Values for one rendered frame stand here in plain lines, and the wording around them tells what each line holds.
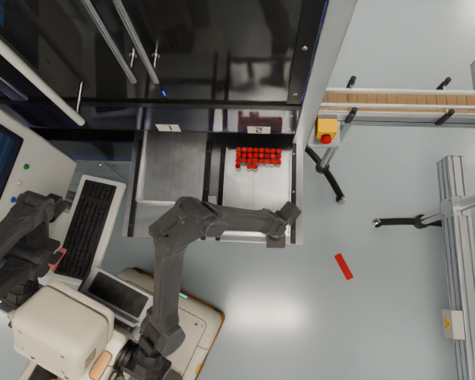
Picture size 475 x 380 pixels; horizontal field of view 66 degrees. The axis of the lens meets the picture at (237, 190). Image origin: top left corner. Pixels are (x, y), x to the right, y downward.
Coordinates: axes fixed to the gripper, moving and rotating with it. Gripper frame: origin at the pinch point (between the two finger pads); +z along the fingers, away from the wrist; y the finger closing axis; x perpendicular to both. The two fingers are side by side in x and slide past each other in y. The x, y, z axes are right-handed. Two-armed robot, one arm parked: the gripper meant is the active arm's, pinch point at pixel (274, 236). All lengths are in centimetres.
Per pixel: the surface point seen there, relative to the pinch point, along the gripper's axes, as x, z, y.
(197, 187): 30.8, 2.3, 19.1
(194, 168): 32.2, 2.4, 26.9
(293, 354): -14, 90, -57
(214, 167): 24.3, 2.7, 27.4
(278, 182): -1.4, 2.9, 21.4
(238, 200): 14.1, 2.5, 13.8
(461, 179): -90, 38, 33
